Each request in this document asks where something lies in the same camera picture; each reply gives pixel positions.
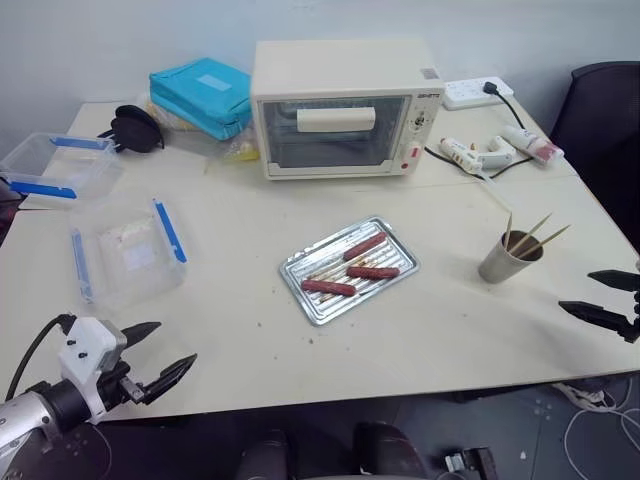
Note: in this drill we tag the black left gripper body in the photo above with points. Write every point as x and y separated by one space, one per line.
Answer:
122 384

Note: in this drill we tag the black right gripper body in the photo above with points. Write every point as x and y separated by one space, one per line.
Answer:
635 322

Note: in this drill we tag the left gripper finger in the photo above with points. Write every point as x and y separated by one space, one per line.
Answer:
170 375
141 332

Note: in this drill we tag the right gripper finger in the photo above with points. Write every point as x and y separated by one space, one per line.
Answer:
595 312
620 279

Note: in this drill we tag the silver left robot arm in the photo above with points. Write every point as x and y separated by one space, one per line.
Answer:
22 411

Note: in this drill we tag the wooden toothpick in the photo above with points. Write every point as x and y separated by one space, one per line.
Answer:
508 231
535 232
547 241

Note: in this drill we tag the clear container with blue clips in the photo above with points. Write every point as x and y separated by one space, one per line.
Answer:
60 165
130 250

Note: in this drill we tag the white floor power strip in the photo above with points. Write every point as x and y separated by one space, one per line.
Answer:
585 397

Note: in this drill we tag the steel cup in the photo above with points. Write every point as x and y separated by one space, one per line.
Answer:
496 270

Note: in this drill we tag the translucent glue stick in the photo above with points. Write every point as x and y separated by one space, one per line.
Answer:
496 195

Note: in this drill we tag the black chair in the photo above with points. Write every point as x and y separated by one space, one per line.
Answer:
600 120

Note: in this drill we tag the white tube with red label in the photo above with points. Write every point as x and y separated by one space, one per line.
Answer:
532 144

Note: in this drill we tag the silver metal baking tray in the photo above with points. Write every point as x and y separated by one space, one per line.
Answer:
322 306

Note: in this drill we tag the red sausage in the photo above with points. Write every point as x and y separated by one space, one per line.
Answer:
327 287
365 245
373 272

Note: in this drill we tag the dark red object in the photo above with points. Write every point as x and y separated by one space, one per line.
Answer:
7 210

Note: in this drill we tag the white glue gun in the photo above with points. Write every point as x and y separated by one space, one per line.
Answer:
472 157

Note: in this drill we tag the black device on floor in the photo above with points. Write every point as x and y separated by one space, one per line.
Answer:
472 462

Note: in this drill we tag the black round object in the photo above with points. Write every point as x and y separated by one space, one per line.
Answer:
135 130

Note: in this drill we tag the clear bag with yellow contents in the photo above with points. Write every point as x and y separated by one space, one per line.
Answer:
240 150

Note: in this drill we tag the yellow packet under bag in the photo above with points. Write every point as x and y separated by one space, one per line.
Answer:
167 120

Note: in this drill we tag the dark rounded shape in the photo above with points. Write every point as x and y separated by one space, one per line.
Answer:
385 452

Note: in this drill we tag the black plug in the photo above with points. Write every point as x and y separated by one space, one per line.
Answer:
492 88

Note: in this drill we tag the teal zip bag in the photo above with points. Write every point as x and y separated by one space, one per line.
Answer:
200 90

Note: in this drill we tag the cream toaster oven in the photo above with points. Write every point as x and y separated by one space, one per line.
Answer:
340 65

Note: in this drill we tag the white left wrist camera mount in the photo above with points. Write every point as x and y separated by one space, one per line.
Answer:
82 345

